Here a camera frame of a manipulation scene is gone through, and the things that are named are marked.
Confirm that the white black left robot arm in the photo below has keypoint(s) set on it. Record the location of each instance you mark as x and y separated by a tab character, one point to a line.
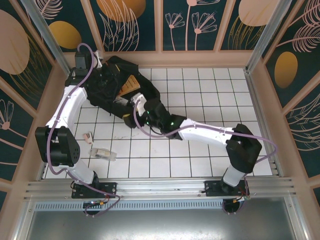
71	107

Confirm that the pink tape roll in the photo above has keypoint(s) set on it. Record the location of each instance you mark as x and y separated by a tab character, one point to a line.
88	138

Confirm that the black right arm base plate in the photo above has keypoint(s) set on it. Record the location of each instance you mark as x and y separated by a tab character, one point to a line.
212	187

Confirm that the grey metal panel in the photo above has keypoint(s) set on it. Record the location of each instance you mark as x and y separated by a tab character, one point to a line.
160	225

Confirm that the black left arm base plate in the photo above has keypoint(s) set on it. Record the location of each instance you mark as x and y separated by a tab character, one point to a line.
110	187

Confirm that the aluminium corner post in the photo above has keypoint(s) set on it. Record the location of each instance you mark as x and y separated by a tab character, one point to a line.
53	47
260	47

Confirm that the black backpack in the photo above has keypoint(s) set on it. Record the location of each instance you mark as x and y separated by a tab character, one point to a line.
105	100

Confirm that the orange paperback book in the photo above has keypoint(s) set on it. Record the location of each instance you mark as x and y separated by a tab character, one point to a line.
130	86

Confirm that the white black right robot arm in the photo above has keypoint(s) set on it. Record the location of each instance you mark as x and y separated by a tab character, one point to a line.
205	136

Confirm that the aluminium rail frame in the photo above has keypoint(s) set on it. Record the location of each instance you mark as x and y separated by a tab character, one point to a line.
160	187

